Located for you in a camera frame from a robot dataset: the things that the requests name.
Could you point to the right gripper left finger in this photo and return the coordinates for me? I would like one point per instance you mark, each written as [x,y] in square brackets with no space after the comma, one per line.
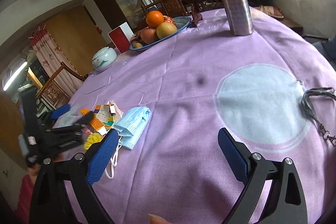
[50,202]

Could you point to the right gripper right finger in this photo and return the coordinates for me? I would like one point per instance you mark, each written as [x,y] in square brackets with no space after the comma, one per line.
[285,202]

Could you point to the blue face mask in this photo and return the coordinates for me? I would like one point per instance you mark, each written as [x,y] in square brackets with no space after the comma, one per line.
[129,128]

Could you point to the wooden armchair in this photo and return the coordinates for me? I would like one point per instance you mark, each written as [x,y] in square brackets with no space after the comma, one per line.
[51,93]

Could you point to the yellow scrubber ball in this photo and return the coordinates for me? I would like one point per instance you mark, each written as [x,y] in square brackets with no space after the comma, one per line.
[92,139]

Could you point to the colourful paper wrappers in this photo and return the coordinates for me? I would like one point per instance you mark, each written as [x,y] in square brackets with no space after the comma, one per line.
[104,117]

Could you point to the floral pink curtain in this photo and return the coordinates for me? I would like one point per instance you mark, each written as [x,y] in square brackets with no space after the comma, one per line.
[50,57]

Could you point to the white ceramic jar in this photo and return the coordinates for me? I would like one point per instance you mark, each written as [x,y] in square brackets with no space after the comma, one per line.
[103,58]

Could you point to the purple tablecloth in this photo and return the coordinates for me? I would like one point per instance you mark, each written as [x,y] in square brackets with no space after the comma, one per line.
[194,84]

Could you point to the red white box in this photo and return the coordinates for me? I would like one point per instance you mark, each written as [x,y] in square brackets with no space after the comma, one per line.
[121,37]

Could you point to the red apple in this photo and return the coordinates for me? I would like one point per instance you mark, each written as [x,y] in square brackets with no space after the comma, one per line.
[148,35]

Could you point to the dark glass display cabinet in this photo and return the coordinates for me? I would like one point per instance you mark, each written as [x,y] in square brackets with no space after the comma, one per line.
[117,12]

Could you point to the orange fruit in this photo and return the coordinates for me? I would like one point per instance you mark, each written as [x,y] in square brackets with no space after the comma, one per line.
[154,19]

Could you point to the yellow apple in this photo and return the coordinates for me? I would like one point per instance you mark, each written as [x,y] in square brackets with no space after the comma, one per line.
[165,29]

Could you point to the blue fruit plate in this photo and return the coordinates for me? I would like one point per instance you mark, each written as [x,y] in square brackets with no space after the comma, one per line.
[182,23]

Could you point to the steel water bottle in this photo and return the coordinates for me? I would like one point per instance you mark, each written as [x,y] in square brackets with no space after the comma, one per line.
[239,17]

